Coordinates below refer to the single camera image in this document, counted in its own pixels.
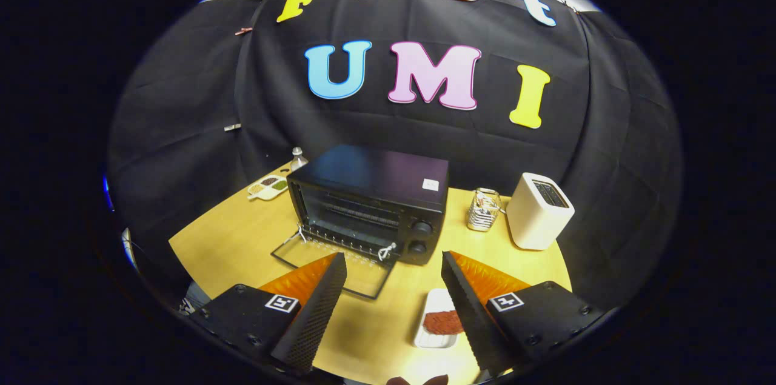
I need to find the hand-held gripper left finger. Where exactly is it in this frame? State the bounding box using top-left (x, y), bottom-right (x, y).
top-left (191, 252), bottom-right (348, 373)

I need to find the white divided seasoning dish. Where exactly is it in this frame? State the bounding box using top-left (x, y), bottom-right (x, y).
top-left (247, 175), bottom-right (289, 201)

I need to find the black toaster oven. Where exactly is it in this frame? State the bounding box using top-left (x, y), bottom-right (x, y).
top-left (270, 144), bottom-right (450, 301)

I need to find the white rectangular plate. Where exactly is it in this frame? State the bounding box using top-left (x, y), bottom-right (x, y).
top-left (413, 288), bottom-right (460, 350)

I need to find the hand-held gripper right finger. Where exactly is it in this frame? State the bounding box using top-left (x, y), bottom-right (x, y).
top-left (441, 250), bottom-right (607, 377)

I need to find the red-brown meat slice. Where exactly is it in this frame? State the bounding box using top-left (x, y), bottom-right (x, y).
top-left (423, 310), bottom-right (464, 335)

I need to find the black backdrop cloth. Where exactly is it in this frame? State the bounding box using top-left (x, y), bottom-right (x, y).
top-left (108, 0), bottom-right (684, 313)

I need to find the clear wire holder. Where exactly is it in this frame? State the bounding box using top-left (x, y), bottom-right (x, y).
top-left (466, 187), bottom-right (503, 232)

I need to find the white slot toaster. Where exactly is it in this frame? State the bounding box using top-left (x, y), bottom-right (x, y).
top-left (506, 172), bottom-right (575, 250)

